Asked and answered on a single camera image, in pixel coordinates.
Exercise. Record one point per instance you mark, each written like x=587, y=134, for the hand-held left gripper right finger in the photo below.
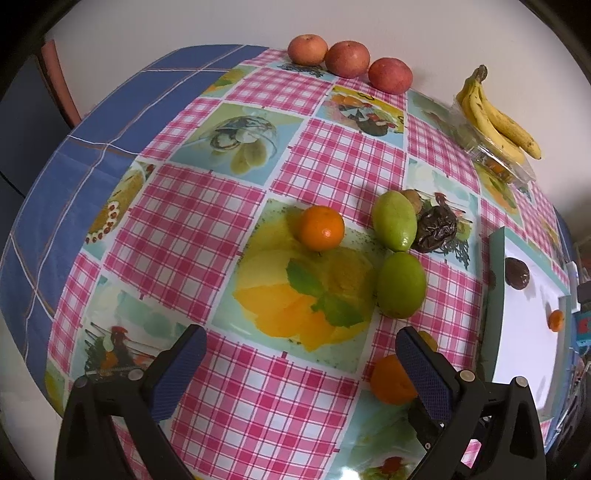
x=425, y=374

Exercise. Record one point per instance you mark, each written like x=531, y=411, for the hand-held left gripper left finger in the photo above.
x=178, y=374

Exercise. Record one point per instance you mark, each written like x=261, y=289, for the white tray with teal rim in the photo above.
x=521, y=332

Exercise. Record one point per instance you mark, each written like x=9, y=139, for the green oval fruit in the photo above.
x=400, y=285
x=395, y=220

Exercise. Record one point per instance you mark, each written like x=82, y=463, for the wrinkled dark passion fruit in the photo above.
x=436, y=229

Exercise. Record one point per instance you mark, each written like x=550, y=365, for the small orange mandarin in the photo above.
x=321, y=227

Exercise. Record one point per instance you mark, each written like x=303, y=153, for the tiny orange mandarin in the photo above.
x=556, y=319

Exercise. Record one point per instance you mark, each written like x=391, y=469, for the small yellow fruit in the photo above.
x=430, y=340

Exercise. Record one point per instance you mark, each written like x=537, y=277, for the round dark passion fruit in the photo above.
x=517, y=273

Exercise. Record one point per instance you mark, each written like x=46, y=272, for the pink checkered fruit-print tablecloth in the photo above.
x=207, y=221

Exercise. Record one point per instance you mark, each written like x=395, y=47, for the clear plastic container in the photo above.
x=501, y=170

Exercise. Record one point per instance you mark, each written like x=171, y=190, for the small brown fruit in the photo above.
x=412, y=199

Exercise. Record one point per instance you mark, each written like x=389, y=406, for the yellow banana bunch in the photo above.
x=489, y=122

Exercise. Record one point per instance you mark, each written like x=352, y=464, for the blue striped tablecloth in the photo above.
x=92, y=152

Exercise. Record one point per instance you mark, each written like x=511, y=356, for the dark blue cabinet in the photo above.
x=23, y=129

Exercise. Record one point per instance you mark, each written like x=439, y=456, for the red apple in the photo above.
x=347, y=58
x=308, y=49
x=390, y=75

